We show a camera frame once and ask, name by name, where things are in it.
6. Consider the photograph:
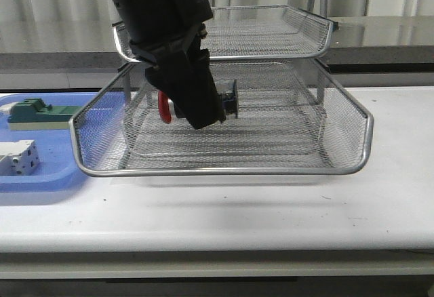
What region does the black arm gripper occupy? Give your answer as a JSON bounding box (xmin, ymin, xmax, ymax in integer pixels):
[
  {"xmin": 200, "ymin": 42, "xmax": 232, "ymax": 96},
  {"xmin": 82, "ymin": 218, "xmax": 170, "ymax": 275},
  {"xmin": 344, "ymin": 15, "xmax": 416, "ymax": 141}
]
[{"xmin": 112, "ymin": 0, "xmax": 226, "ymax": 130}]

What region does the grey stone counter ledge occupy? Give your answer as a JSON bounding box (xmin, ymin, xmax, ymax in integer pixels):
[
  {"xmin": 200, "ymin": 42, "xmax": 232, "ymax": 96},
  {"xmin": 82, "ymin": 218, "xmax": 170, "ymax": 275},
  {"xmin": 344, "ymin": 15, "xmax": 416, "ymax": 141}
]
[{"xmin": 1, "ymin": 16, "xmax": 433, "ymax": 92}]

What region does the white terminal block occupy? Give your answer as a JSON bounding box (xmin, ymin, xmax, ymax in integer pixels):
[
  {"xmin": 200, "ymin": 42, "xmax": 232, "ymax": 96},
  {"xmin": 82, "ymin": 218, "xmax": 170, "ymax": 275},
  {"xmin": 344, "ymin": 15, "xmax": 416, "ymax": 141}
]
[{"xmin": 1, "ymin": 140, "xmax": 41, "ymax": 176}]

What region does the green and beige switch block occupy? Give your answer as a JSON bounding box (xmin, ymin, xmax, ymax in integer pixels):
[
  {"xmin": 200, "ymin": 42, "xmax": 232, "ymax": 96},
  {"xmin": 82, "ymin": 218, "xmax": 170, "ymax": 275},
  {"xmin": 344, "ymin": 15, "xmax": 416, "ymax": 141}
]
[{"xmin": 7, "ymin": 98, "xmax": 81, "ymax": 131}]

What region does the blue plastic tray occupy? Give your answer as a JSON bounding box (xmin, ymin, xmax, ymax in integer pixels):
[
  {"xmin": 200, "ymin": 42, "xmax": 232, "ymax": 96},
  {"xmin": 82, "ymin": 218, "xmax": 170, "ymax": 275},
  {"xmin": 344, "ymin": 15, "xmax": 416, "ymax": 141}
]
[{"xmin": 1, "ymin": 92, "xmax": 96, "ymax": 192}]

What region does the red emergency stop button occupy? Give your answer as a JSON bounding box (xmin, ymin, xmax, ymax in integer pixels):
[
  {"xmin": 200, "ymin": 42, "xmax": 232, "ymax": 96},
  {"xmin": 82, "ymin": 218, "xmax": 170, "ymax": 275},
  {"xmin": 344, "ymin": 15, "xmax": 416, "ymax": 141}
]
[{"xmin": 158, "ymin": 79, "xmax": 239, "ymax": 124}]

